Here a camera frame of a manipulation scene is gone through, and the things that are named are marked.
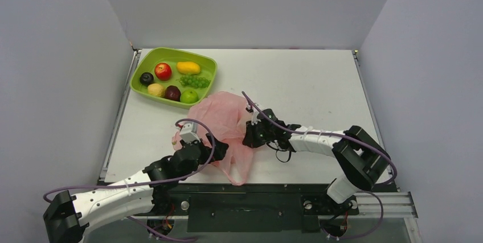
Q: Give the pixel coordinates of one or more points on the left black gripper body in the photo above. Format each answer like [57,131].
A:
[206,153]

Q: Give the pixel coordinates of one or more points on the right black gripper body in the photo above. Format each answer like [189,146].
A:
[253,135]

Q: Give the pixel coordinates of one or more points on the pink plastic bag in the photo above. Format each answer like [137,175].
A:
[226,116]

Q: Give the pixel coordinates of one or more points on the green fake lime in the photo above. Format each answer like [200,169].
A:
[189,96]

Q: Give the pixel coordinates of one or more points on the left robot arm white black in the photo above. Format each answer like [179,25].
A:
[69,217]

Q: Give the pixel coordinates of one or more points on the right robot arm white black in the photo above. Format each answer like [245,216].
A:
[360,157]

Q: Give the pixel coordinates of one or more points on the dark red fake apple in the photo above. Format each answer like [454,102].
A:
[172,93]

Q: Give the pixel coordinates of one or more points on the green fake grapes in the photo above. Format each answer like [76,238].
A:
[194,81]

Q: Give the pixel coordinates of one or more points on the yellow fake lemon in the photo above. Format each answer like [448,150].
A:
[156,90]

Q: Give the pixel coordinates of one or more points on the yellow fake mango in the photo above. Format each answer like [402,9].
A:
[188,68]

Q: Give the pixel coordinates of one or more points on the dark fake mangosteen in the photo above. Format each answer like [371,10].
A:
[146,79]

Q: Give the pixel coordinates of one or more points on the green plastic tray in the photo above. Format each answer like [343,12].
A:
[171,56]

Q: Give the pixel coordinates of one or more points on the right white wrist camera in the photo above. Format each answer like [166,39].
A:
[254,109]

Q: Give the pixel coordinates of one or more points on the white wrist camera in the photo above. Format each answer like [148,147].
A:
[254,109]
[188,132]

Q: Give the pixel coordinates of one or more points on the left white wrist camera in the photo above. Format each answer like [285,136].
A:
[188,132]

